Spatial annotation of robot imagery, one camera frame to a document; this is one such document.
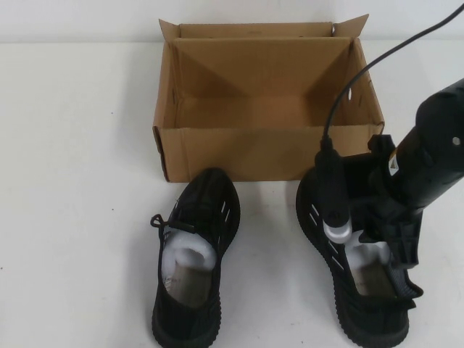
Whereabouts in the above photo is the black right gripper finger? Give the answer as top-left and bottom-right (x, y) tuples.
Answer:
(357, 217), (386, 252)
(393, 212), (426, 271)

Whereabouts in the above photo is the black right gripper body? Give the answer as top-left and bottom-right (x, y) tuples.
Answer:
(344, 133), (436, 233)

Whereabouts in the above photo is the black knit sneaker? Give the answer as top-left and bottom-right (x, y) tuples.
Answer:
(149, 167), (242, 348)
(295, 168), (424, 348)

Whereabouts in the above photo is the white foam shoe stuffing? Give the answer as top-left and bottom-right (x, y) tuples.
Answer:
(349, 231), (393, 271)
(162, 235), (218, 280)

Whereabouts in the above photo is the brown cardboard shoe box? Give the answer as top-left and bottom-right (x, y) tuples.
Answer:
(152, 13), (385, 182)

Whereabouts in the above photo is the black wrist camera silver ring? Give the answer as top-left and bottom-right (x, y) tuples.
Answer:
(313, 139), (353, 244)

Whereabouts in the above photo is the black camera cable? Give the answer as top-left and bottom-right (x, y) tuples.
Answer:
(320, 0), (460, 146)

